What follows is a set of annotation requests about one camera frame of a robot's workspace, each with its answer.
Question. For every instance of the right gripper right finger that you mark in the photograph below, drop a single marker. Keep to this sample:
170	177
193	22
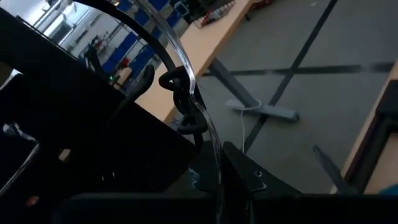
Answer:
295	208

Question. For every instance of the wooden desk grey legs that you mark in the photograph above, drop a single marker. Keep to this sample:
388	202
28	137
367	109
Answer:
199	46

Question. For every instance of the clear black safety glasses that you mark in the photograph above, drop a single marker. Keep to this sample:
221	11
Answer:
183	93

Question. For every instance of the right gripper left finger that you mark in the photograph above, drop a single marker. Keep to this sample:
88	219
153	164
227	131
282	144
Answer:
140	208

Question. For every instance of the black pegboard cart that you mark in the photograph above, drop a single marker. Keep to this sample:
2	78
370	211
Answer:
77	124

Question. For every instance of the blue storage bin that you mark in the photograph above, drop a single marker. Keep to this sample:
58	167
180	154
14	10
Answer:
121	54
143	60

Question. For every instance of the black aluminium table frame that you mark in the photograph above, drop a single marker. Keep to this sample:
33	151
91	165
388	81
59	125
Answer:
373	149

